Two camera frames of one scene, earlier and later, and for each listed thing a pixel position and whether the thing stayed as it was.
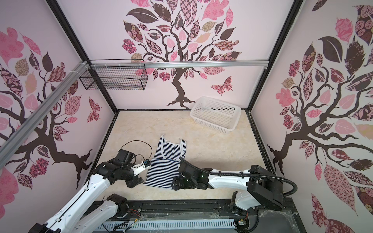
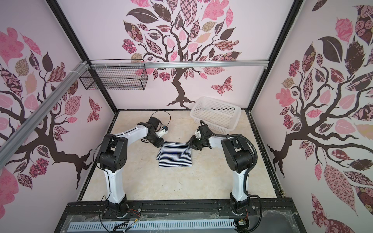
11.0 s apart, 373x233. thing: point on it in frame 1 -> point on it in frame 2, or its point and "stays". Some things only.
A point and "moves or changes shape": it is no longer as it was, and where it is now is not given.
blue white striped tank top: [164, 165] moves or changes shape
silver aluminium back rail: [178, 65] stays
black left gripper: [134, 182] -> [157, 143]
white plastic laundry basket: [217, 115] stays
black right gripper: [178, 180] -> [193, 143]
